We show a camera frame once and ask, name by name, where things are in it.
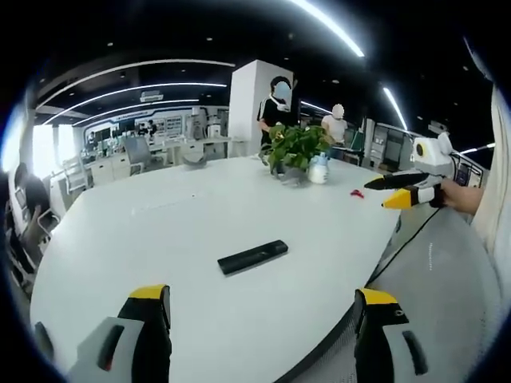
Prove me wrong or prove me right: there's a green potted plant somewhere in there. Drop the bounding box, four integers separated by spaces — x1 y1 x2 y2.
261 123 337 180

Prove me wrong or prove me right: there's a grey office chair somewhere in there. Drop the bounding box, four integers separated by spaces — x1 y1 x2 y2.
122 136 154 176
61 157 91 193

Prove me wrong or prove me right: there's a white square pillar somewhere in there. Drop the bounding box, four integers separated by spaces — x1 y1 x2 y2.
228 59 296 159

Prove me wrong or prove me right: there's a white spray bottle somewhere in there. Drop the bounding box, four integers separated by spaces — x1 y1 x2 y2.
307 152 331 184

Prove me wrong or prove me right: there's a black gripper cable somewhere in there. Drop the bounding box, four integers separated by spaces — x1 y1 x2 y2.
363 205 442 286

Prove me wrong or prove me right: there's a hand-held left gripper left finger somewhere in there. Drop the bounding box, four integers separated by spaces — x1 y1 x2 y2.
65 283 173 383

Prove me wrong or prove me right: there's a white desk row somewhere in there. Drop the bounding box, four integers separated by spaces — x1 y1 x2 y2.
81 153 133 184

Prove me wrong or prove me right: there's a black remote control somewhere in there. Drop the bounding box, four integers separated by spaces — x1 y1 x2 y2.
216 239 290 276

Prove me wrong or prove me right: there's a person's light clothing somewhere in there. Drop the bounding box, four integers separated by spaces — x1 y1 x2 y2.
462 35 511 288

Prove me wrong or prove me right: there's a grey mesh chair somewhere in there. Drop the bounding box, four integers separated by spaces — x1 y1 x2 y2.
3 199 61 296

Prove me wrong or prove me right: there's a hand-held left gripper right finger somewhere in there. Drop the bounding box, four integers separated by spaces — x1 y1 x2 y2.
353 287 442 383

